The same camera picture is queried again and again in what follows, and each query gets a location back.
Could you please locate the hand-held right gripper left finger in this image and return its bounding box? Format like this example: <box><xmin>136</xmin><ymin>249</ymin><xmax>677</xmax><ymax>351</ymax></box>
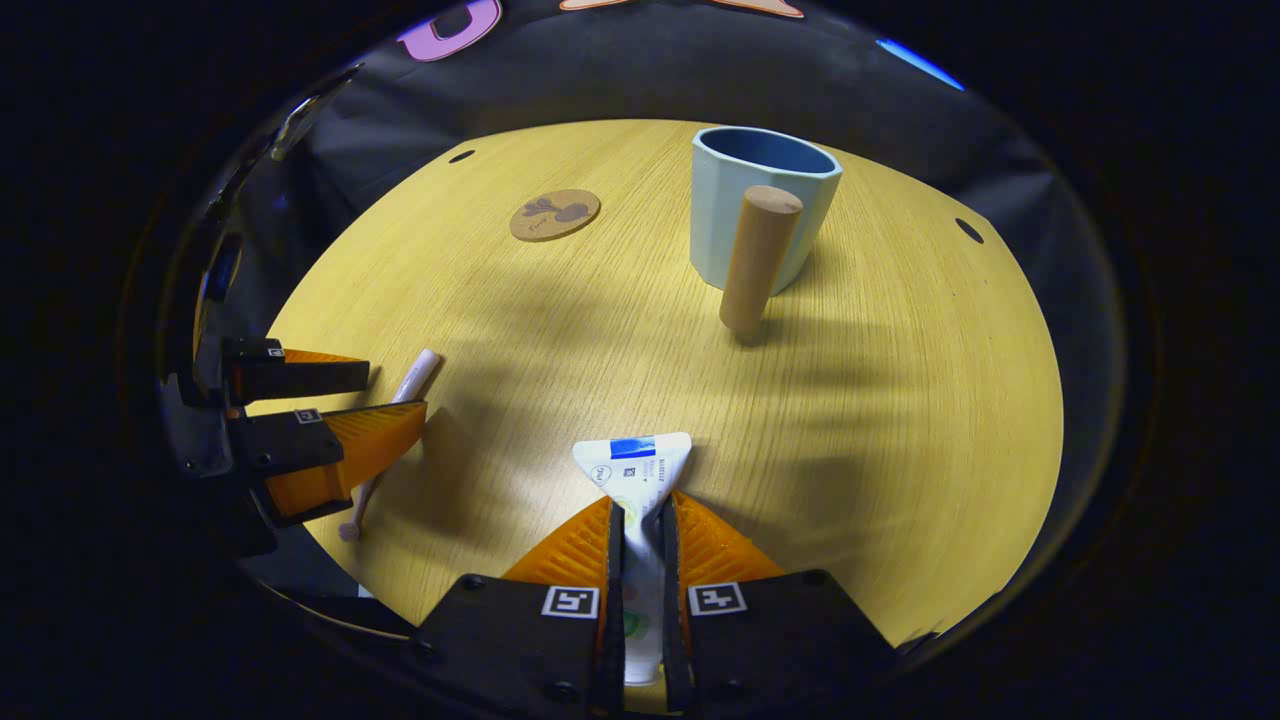
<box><xmin>412</xmin><ymin>495</ymin><xmax>628</xmax><ymax>717</ymax></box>

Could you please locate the white toothpaste tube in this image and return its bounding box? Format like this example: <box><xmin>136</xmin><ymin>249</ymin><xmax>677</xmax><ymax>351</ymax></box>
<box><xmin>572</xmin><ymin>432</ymin><xmax>693</xmax><ymax>687</ymax></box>

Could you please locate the black backdrop cloth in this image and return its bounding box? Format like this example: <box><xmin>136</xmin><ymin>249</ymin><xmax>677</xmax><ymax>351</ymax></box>
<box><xmin>200</xmin><ymin>0</ymin><xmax>1131</xmax><ymax>651</ymax></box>

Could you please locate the round cork coaster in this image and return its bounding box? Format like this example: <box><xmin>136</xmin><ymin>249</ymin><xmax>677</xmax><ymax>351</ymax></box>
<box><xmin>509</xmin><ymin>189</ymin><xmax>602</xmax><ymax>243</ymax></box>

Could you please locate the blue cup with wooden handle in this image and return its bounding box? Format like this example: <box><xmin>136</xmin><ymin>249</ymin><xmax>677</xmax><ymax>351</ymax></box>
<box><xmin>689</xmin><ymin>125</ymin><xmax>844</xmax><ymax>337</ymax></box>

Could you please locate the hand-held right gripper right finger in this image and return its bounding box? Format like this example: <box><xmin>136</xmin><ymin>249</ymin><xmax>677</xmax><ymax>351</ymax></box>
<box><xmin>658</xmin><ymin>489</ymin><xmax>901</xmax><ymax>717</ymax></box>

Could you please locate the white toothbrush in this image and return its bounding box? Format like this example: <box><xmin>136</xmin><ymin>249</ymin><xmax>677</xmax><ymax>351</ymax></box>
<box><xmin>338</xmin><ymin>348</ymin><xmax>443</xmax><ymax>543</ymax></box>

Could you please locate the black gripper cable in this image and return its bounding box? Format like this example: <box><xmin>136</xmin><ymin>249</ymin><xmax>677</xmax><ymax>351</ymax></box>
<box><xmin>265</xmin><ymin>62</ymin><xmax>363</xmax><ymax>163</ymax></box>

